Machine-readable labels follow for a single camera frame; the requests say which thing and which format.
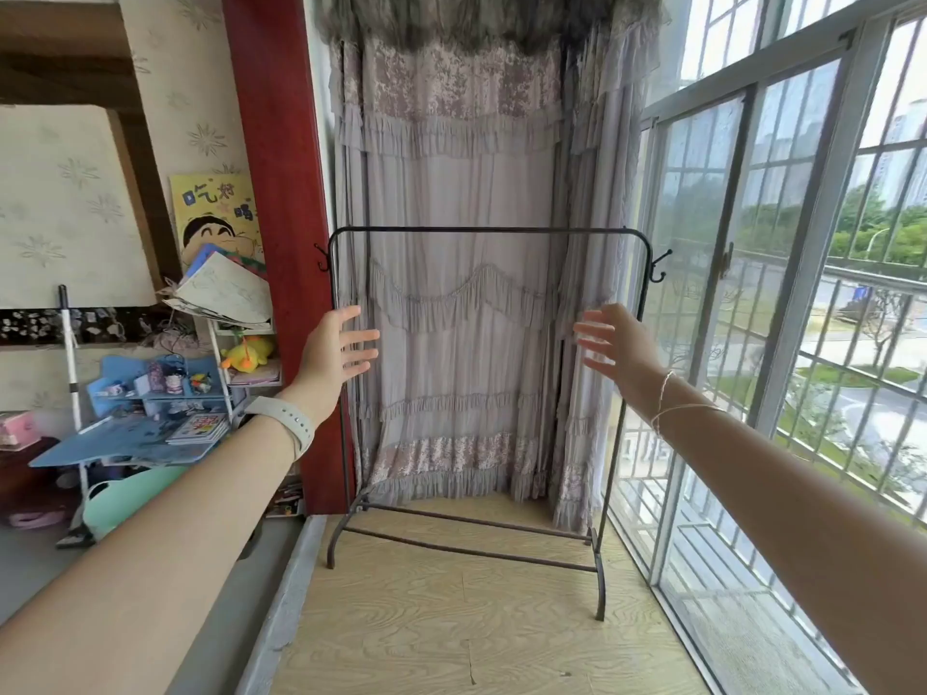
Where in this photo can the person's left hand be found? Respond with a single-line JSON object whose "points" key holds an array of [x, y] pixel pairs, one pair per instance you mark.
{"points": [[322, 361]]}

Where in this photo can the person's right hand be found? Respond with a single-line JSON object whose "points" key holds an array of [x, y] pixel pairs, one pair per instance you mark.
{"points": [[630, 351]]}

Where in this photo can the person's right thumb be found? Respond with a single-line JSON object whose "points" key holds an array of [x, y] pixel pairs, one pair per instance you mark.
{"points": [[602, 313]]}

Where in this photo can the person's right little finger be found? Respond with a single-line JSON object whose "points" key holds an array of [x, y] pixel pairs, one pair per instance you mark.
{"points": [[613, 374]]}

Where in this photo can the person's right middle finger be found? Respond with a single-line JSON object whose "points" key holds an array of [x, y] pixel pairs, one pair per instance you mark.
{"points": [[595, 345]]}

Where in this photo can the person's left middle finger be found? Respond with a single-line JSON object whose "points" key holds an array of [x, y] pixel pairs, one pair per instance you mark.
{"points": [[364, 356]]}

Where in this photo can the person's left thumb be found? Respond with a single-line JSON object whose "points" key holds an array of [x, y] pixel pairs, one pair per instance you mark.
{"points": [[347, 314]]}

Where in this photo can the person's left forearm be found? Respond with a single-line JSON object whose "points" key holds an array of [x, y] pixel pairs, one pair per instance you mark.
{"points": [[145, 564]]}

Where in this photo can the person's right forearm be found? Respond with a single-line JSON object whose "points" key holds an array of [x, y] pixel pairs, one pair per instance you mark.
{"points": [[796, 513]]}

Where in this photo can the white wrist watch band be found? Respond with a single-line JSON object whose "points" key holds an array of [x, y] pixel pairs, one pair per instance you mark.
{"points": [[286, 419]]}

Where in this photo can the yellow plush toy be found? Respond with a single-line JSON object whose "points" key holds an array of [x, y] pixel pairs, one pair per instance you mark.
{"points": [[248, 352]]}

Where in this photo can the pile of loose papers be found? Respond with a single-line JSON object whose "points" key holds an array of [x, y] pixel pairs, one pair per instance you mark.
{"points": [[224, 293]]}

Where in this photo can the white metal shelf rack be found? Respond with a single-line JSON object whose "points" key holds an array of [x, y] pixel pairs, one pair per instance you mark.
{"points": [[221, 369]]}

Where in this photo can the black metal clothes rack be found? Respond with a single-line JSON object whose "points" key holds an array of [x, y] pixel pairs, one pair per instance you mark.
{"points": [[471, 230]]}

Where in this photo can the red wooden pillar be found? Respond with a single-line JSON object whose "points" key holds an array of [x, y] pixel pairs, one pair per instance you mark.
{"points": [[279, 173]]}

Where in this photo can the magazines on floor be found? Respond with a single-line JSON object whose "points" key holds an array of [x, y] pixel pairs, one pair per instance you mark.
{"points": [[286, 503]]}

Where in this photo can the yellow cartoon poster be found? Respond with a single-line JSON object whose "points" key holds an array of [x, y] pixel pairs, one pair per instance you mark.
{"points": [[210, 209]]}

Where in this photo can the colourful picture book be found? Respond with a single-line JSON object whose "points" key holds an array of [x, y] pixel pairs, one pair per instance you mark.
{"points": [[197, 429]]}

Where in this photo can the grey ruffled lace curtain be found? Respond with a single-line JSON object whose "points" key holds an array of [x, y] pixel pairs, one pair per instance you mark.
{"points": [[463, 173]]}

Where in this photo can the pink cup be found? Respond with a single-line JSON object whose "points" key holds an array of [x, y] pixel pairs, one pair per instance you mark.
{"points": [[173, 383]]}

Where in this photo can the grey framed sliding window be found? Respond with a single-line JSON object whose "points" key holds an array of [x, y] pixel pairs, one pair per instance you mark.
{"points": [[811, 209]]}

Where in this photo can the blue study desk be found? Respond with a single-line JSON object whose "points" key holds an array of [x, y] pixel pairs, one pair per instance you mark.
{"points": [[130, 441]]}

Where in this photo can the mint green chair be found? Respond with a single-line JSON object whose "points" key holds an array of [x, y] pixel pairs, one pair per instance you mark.
{"points": [[130, 495]]}

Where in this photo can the pink box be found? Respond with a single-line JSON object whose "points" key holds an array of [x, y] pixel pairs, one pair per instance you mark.
{"points": [[16, 430]]}

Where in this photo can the pink slipper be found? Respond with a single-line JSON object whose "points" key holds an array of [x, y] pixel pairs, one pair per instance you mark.
{"points": [[36, 518]]}

